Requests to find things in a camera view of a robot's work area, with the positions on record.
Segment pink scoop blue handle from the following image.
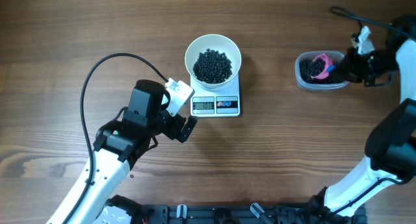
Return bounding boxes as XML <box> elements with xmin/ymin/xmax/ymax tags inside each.
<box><xmin>311</xmin><ymin>53</ymin><xmax>335</xmax><ymax>80</ymax></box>

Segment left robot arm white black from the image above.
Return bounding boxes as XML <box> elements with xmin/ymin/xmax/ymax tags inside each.
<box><xmin>48</xmin><ymin>79</ymin><xmax>197</xmax><ymax>223</ymax></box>

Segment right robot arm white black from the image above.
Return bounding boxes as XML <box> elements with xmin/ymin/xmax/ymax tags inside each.
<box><xmin>305</xmin><ymin>14</ymin><xmax>415</xmax><ymax>223</ymax></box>

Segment white digital kitchen scale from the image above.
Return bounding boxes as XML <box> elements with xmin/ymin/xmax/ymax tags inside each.
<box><xmin>190</xmin><ymin>75</ymin><xmax>241</xmax><ymax>118</ymax></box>

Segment black beans in bowl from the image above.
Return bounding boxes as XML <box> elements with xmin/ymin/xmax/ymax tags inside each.
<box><xmin>192</xmin><ymin>49</ymin><xmax>233</xmax><ymax>84</ymax></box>

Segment white bowl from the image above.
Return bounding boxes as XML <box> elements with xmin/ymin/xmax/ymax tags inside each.
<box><xmin>185</xmin><ymin>34</ymin><xmax>242</xmax><ymax>88</ymax></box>

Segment clear plastic container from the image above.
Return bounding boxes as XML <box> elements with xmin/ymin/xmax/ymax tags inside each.
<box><xmin>294</xmin><ymin>51</ymin><xmax>348</xmax><ymax>91</ymax></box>

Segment black mounting rail base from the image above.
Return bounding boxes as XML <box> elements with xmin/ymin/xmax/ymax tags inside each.
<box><xmin>95</xmin><ymin>195</ymin><xmax>368</xmax><ymax>224</ymax></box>

